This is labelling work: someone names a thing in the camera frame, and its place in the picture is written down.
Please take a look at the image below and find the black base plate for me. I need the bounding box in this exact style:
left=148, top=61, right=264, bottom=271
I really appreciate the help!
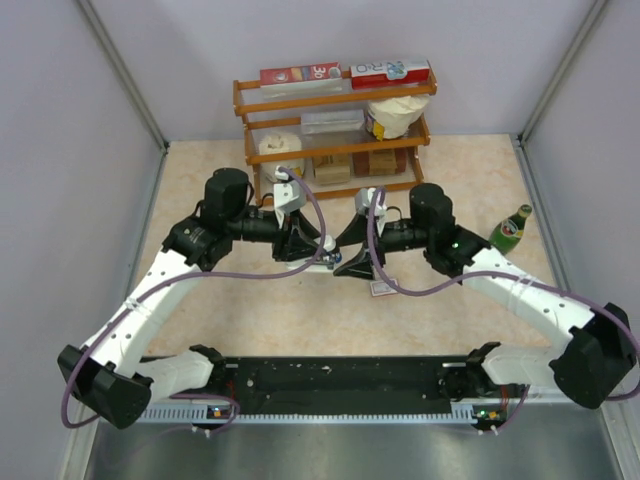
left=184, top=356, right=517, bottom=416

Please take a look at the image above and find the small staple box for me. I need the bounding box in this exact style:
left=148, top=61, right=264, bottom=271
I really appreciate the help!
left=369, top=280, right=397, bottom=297

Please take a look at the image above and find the clear plastic box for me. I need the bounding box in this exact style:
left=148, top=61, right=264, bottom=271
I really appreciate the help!
left=300, top=109, right=365, bottom=147

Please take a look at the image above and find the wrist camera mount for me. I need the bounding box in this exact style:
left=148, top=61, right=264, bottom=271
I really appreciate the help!
left=273, top=165, right=306, bottom=214
left=354, top=188, right=387, bottom=219

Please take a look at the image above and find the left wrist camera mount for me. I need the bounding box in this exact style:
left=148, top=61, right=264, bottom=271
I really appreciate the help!
left=273, top=165, right=306, bottom=214

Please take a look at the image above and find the white slotted cable duct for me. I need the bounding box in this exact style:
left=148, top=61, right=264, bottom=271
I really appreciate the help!
left=136, top=402, right=478, bottom=426

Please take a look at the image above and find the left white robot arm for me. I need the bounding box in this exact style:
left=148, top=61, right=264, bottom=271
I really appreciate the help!
left=58, top=167, right=318, bottom=429

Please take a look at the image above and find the brown brick-pattern box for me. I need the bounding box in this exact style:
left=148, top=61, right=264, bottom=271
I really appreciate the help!
left=352, top=148, right=408, bottom=177

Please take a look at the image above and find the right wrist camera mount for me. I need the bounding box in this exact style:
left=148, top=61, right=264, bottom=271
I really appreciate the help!
left=354, top=188, right=387, bottom=219

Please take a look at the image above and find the small white paper roll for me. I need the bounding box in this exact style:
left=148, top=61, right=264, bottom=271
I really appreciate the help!
left=258, top=131, right=306, bottom=183

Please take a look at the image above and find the wooden three-tier shelf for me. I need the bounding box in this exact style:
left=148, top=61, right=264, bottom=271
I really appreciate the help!
left=233, top=71, right=437, bottom=204

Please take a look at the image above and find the purple cable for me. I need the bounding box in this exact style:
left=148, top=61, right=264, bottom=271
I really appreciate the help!
left=367, top=187, right=640, bottom=401
left=59, top=167, right=329, bottom=430

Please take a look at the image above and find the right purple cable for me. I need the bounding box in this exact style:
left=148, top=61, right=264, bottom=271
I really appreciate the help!
left=367, top=187, right=640, bottom=401

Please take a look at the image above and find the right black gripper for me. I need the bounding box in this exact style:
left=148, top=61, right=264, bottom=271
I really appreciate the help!
left=333, top=212, right=432, bottom=280

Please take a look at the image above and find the tan cardboard box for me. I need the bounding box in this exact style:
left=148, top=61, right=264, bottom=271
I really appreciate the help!
left=311, top=153, right=351, bottom=185

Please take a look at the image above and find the green glass bottle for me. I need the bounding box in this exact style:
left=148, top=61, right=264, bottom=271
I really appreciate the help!
left=489, top=204, right=533, bottom=256

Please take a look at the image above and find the red foil wrap box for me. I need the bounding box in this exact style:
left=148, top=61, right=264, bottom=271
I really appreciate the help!
left=259, top=62, right=343, bottom=96

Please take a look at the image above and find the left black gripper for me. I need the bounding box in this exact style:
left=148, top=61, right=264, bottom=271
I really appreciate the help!
left=227, top=208, right=326, bottom=262

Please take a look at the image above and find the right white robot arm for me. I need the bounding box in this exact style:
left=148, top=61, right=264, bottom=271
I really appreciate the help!
left=336, top=183, right=639, bottom=409

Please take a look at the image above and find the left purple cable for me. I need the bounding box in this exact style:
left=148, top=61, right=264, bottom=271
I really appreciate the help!
left=59, top=167, right=329, bottom=430

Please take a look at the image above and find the red white toothpaste box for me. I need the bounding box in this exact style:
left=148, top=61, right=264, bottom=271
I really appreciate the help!
left=350, top=60, right=431, bottom=90

